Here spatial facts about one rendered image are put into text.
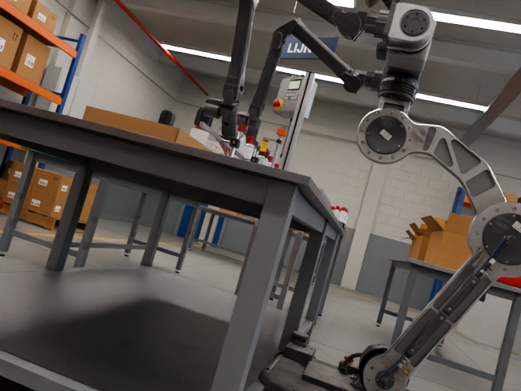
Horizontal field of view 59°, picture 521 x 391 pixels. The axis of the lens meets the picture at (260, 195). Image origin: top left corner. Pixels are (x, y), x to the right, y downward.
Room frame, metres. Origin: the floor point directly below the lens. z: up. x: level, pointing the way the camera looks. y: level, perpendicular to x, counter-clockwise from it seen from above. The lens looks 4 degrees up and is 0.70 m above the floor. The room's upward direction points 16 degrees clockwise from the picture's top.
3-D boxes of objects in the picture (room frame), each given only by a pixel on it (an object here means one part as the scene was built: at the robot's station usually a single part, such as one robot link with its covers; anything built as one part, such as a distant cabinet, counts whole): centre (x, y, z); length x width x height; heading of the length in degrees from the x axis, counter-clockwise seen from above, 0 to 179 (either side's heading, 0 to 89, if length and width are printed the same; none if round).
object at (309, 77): (2.22, -0.07, 1.16); 0.04 x 0.04 x 0.67; 76
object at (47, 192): (5.85, 2.68, 0.32); 1.20 x 0.83 x 0.64; 75
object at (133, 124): (1.24, 0.32, 0.85); 0.30 x 0.26 x 0.04; 166
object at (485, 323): (6.61, -3.69, 0.61); 0.70 x 0.60 x 1.22; 177
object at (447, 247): (3.27, -1.44, 0.97); 0.51 x 0.42 x 0.37; 81
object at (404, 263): (4.07, -1.73, 0.39); 2.20 x 0.80 x 0.78; 166
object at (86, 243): (4.07, 1.13, 0.40); 1.90 x 0.75 x 0.80; 166
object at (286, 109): (2.29, -0.03, 1.38); 0.17 x 0.10 x 0.19; 41
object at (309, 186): (2.13, 0.29, 0.82); 2.10 x 1.31 x 0.02; 166
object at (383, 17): (1.46, -0.22, 1.45); 0.09 x 0.08 x 0.12; 166
